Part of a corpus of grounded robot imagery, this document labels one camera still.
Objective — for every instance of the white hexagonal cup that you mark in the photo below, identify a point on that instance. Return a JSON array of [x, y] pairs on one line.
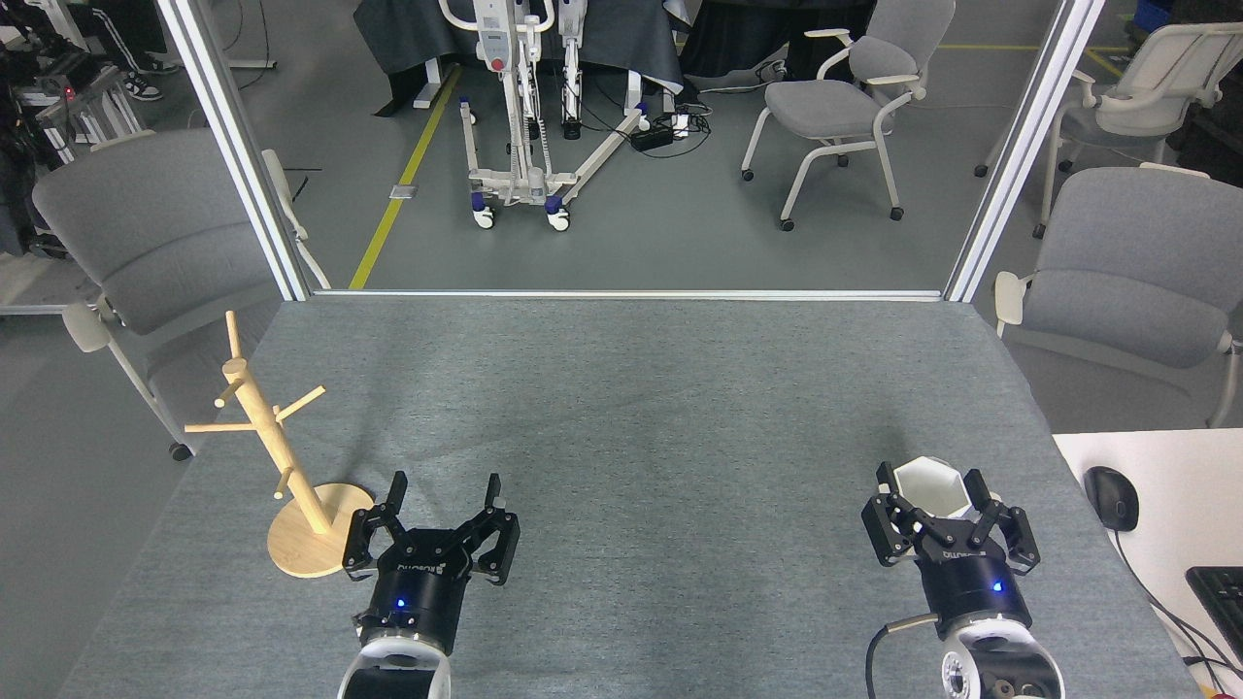
[[930, 485]]

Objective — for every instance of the metal floor plate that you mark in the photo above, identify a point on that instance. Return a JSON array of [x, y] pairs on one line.
[[403, 191]]

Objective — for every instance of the dark cloth covered table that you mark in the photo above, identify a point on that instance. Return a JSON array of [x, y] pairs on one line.
[[738, 34]]

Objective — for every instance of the white stand on wheels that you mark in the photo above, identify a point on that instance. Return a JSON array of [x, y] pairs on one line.
[[495, 44]]

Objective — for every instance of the white mesh-back chair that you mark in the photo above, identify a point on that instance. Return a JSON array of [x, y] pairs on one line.
[[1165, 60]]

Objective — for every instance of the black computer mouse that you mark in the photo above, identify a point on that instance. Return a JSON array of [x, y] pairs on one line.
[[1112, 497]]

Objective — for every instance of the dark cloth covered desk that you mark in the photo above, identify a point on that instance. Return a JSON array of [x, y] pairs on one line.
[[602, 34]]

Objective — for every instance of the black power strip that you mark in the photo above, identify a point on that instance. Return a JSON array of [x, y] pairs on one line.
[[651, 136]]

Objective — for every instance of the white side table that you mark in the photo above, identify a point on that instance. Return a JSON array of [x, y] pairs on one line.
[[1175, 505]]

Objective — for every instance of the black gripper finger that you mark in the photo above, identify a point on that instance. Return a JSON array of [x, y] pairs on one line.
[[374, 534], [490, 539], [1010, 529], [898, 524]]

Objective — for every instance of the silver table edge rail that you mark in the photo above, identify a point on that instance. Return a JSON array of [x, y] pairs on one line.
[[631, 294]]

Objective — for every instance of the person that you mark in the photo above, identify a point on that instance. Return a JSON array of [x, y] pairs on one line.
[[131, 44]]

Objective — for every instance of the wooden cup rack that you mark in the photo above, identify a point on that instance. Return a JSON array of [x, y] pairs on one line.
[[291, 466]]

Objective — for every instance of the black equipment rack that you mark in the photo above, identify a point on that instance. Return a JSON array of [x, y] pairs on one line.
[[58, 97]]

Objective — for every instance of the silver table post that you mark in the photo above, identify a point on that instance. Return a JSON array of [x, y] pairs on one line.
[[233, 146], [1020, 146]]

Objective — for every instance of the grey chair with white frame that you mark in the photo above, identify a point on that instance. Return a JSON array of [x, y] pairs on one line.
[[825, 105], [1136, 252], [155, 223]]

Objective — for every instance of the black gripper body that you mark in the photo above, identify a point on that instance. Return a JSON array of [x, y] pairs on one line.
[[422, 592], [974, 587]]

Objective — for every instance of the black keyboard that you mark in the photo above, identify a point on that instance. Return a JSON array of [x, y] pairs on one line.
[[1222, 602]]

